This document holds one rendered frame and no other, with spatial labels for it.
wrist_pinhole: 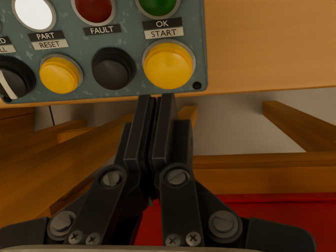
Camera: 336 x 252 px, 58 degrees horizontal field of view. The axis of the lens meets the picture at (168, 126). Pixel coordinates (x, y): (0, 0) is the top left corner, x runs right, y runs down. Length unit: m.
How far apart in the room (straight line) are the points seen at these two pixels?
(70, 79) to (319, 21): 0.16
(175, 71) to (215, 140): 0.97
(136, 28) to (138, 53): 0.02
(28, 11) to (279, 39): 0.15
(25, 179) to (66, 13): 0.32
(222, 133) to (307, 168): 0.81
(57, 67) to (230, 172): 0.21
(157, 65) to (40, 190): 0.36
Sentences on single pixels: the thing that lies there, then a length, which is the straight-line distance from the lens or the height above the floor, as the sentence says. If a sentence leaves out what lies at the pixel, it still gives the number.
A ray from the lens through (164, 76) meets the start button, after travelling 0.18.
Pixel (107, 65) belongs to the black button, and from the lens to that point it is 0.18.
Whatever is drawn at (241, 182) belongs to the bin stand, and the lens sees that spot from 0.33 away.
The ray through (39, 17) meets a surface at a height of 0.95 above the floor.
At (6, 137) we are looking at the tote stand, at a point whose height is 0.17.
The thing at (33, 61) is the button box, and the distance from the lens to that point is 0.22.
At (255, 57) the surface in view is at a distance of 0.22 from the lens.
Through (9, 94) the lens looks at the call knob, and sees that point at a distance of 0.22.
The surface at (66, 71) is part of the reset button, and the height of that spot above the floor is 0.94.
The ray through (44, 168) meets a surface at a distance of 0.51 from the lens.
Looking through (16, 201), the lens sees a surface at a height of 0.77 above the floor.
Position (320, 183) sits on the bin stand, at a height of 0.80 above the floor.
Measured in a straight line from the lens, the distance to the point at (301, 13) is 0.22.
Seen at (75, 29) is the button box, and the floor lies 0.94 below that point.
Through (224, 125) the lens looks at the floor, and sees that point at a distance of 1.13.
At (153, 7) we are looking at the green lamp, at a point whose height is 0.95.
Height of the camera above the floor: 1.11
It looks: 77 degrees down
